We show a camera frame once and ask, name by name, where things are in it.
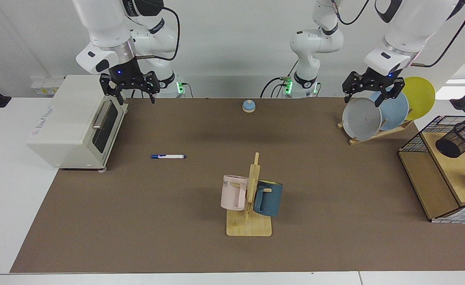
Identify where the wooden plate rack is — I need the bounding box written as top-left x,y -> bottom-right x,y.
337,120 -> 414,146

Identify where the pink mug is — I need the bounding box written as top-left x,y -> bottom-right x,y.
221,175 -> 250,211

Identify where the teal mug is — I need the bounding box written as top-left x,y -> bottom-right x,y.
253,180 -> 284,217

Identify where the wire basket with wooden floor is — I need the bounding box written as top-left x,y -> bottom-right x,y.
398,115 -> 465,224

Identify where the brown table cloth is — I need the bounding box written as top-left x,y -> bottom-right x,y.
10,98 -> 465,274

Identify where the pale toaster oven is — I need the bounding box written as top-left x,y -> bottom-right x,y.
26,75 -> 129,173

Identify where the yellow plate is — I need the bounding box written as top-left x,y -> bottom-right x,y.
395,76 -> 436,121

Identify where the light blue plate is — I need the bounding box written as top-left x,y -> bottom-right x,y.
369,87 -> 410,131

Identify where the wooden cup stand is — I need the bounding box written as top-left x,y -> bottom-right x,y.
226,152 -> 273,237

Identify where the black mesh pen holder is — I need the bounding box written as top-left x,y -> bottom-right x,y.
435,122 -> 465,159

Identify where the grey plate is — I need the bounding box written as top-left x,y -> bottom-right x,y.
342,97 -> 383,141

